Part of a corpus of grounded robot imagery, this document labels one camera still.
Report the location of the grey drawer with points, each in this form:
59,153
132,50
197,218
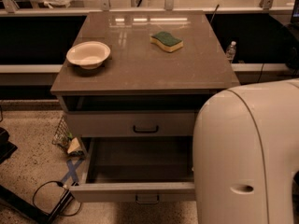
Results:
130,123
144,170

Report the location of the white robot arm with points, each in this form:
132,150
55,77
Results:
246,153

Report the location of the grey drawer cabinet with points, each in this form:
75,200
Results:
138,75

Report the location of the green yellow sponge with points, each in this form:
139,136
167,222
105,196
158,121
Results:
166,42

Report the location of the white bowl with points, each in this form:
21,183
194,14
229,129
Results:
88,55

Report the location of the clear water bottle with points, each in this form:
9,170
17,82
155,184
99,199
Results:
231,51

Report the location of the blue tape cross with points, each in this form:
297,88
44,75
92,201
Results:
72,170

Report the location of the black stand foot left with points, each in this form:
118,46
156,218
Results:
14,202

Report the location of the wire mesh basket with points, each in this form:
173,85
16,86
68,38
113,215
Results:
66,141

